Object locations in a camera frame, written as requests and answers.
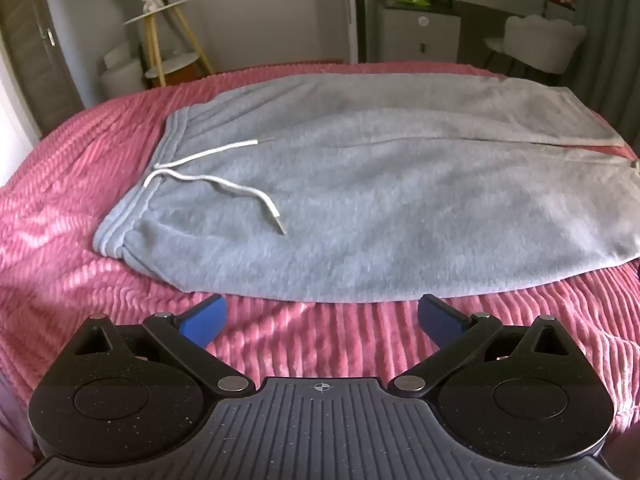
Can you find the white shell-back chair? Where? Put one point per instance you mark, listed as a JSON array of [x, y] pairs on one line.
[[542, 42]]

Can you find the grey curtain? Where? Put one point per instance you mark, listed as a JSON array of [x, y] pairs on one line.
[[607, 35]]

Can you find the grey sweat pants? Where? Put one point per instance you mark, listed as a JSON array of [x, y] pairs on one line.
[[380, 195]]

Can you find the grey-brown door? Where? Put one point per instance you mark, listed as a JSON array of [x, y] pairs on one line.
[[30, 45]]

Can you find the wooden tripod side table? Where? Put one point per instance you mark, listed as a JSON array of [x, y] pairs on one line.
[[170, 30]]

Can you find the pink ribbed blanket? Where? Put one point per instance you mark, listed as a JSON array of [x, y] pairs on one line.
[[65, 220]]

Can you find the white drawer cabinet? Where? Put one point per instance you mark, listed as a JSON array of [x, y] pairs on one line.
[[417, 35]]

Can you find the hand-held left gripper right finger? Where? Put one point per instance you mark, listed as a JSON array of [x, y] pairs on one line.
[[440, 319]]

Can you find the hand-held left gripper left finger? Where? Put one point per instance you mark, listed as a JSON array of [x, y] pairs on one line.
[[205, 319]]

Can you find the white door frame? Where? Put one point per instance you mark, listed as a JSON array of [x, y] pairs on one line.
[[351, 10]]

